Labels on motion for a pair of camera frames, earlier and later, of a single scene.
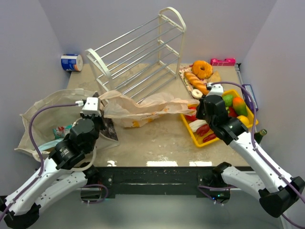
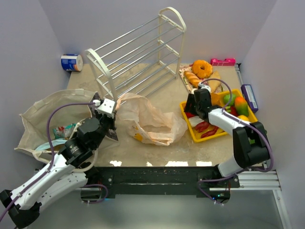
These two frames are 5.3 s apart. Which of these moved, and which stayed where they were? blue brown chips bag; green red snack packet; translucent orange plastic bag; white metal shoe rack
Moved: translucent orange plastic bag
Stayed: green red snack packet; blue brown chips bag; white metal shoe rack
